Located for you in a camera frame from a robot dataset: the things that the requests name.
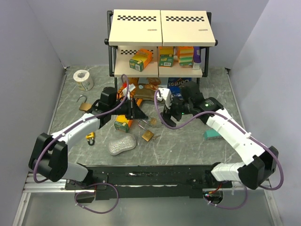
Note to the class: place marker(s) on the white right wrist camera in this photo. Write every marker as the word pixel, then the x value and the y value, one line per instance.
pixel 166 95

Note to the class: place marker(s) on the blue Doritos bag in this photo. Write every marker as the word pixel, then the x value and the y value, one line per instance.
pixel 174 84

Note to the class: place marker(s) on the black frame cream shelf rack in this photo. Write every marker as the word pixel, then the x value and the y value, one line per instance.
pixel 130 30

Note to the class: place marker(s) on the small brass padlock with keychain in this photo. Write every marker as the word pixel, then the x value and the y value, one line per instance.
pixel 153 121

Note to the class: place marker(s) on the orange green box on shelf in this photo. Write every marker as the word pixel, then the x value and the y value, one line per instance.
pixel 141 59

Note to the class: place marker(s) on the purple white bottle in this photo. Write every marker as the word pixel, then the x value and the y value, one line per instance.
pixel 196 58

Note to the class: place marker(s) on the white tape roll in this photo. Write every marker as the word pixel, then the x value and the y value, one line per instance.
pixel 83 80

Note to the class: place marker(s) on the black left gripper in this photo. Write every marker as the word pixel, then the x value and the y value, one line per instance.
pixel 134 111

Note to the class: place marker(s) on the orange green box on table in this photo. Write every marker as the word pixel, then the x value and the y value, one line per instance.
pixel 122 123

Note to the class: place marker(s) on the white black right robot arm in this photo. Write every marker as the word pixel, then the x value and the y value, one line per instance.
pixel 258 161

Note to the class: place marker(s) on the large brass padlock left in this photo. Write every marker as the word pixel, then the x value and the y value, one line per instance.
pixel 84 106

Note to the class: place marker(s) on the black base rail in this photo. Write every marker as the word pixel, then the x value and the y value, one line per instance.
pixel 150 181

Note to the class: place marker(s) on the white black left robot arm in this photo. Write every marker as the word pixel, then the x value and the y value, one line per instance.
pixel 50 153

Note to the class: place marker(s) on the teal rectangular box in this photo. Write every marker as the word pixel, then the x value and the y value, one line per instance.
pixel 212 134

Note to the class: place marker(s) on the green yellow box on shelf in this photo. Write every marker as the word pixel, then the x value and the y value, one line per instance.
pixel 165 56

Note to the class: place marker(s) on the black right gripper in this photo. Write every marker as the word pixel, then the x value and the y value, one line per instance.
pixel 167 113

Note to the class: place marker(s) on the stacked coloured sponges pack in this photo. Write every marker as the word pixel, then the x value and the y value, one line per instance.
pixel 185 55

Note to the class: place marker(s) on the brown chip bag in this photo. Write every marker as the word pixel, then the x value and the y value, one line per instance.
pixel 146 88

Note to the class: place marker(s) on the brass padlock long shackle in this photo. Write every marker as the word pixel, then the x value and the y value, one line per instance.
pixel 147 135

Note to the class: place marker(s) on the orange Reese's bag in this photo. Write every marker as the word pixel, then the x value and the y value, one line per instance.
pixel 121 92

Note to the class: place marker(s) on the yellow black padlock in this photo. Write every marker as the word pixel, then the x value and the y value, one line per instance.
pixel 90 138

